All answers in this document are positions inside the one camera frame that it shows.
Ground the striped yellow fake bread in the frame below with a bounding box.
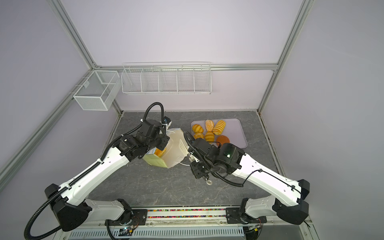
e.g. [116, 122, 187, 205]
[205, 131, 215, 143]

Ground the round orange fake bun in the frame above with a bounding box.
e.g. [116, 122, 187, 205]
[216, 135, 230, 145]

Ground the floral paper gift bag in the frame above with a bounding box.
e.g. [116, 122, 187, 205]
[143, 128, 188, 169]

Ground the yellow fake bread roll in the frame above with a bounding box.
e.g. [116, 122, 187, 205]
[192, 124, 204, 133]

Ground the long ridged fake bread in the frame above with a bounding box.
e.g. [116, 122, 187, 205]
[212, 120, 226, 136]

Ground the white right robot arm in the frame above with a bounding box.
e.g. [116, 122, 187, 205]
[187, 139, 310, 225]

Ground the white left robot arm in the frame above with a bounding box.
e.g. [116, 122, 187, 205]
[24, 117, 172, 240]

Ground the orange bread inside bag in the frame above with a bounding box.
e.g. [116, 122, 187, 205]
[154, 148, 167, 158]

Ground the lavender plastic tray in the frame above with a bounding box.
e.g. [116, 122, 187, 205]
[191, 119, 248, 149]

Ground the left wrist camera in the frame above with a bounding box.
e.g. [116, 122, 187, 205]
[162, 116, 172, 130]

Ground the long white wire basket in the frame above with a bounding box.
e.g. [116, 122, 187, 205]
[121, 62, 212, 95]

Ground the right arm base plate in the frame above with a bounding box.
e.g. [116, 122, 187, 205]
[225, 208, 267, 225]

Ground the white mesh wall box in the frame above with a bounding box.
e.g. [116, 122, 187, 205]
[74, 70, 121, 111]

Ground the aluminium mounting rail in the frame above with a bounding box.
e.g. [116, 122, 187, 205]
[56, 204, 320, 240]

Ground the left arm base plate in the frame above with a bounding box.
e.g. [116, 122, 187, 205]
[108, 209, 148, 226]

